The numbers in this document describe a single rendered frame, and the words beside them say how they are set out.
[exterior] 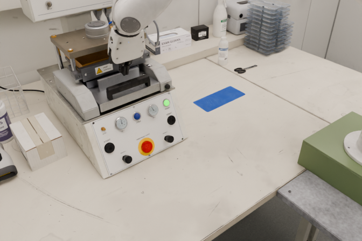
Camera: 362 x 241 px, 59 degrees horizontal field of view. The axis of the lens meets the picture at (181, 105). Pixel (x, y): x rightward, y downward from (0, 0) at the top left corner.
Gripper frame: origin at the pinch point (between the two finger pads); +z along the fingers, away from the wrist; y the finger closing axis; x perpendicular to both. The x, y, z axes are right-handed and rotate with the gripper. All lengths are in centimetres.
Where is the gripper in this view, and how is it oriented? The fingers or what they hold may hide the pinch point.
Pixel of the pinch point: (124, 68)
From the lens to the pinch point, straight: 102.1
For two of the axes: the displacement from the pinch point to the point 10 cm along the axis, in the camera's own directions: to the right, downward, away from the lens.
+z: -1.9, 6.4, 7.4
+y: 8.0, -3.4, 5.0
